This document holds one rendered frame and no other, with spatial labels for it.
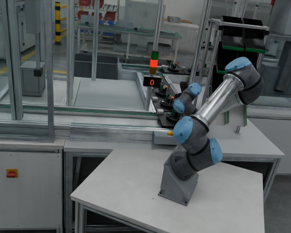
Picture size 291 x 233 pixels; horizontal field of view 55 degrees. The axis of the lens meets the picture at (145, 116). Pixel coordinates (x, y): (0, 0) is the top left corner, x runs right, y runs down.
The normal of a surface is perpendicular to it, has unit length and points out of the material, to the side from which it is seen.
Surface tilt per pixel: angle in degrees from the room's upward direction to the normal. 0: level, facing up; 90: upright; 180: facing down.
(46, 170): 90
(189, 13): 90
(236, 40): 25
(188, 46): 90
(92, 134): 90
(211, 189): 0
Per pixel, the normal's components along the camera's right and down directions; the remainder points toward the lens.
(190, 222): 0.12, -0.90
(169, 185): -0.40, 0.34
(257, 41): 0.09, -0.64
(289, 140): 0.13, 0.43
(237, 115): 0.05, -0.35
